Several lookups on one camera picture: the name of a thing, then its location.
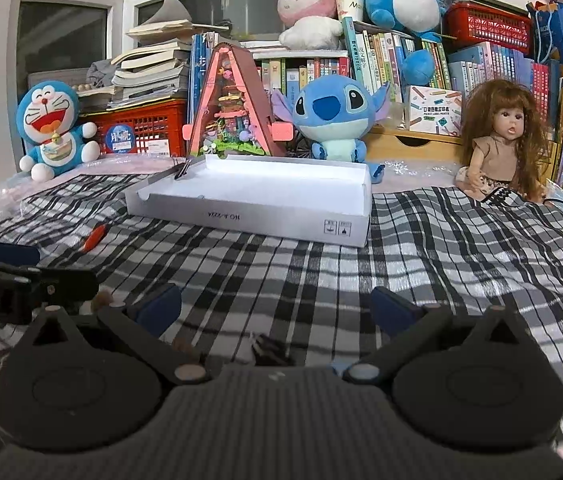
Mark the window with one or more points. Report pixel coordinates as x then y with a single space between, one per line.
61 25

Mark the wooden drawer box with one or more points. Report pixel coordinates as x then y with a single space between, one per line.
411 142

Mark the brown-haired doll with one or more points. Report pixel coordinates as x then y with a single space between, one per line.
504 135

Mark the stack of worn books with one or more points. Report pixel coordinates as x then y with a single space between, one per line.
151 72

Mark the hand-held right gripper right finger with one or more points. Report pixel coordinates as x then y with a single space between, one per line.
394 310

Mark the black binder clip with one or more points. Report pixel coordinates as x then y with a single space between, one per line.
181 167

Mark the white paper cup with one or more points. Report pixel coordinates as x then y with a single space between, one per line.
350 2

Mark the white colourful printed box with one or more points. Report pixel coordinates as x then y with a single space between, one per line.
434 110

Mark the black and white plaid blanket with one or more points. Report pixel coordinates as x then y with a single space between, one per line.
311 280

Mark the light blue plastic piece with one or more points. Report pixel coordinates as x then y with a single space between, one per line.
340 370

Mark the orange block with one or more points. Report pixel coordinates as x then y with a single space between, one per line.
94 236

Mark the red plastic crate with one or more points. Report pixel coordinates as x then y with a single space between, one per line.
146 132

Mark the red plastic basket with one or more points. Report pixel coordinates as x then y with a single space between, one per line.
486 27

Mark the row of blue books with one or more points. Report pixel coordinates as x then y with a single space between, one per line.
501 70

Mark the blue robot cat plush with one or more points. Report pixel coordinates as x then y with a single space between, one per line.
54 130

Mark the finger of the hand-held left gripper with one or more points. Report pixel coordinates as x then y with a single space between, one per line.
61 287
6 254

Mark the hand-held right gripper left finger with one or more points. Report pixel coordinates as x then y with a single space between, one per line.
157 307

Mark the grey cloth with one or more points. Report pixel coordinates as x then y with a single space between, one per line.
100 72

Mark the open book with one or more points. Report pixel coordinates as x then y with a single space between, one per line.
171 22

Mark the long row of upright books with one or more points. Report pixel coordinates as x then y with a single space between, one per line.
376 60

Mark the small black object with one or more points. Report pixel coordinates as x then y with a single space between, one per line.
272 351

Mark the pink triangular brick model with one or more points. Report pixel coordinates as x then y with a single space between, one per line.
236 105

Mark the white cardboard box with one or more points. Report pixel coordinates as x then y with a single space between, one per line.
261 195

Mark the blue alien plush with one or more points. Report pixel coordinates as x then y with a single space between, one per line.
334 120

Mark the pink bunny plush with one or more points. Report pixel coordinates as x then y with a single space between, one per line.
306 5

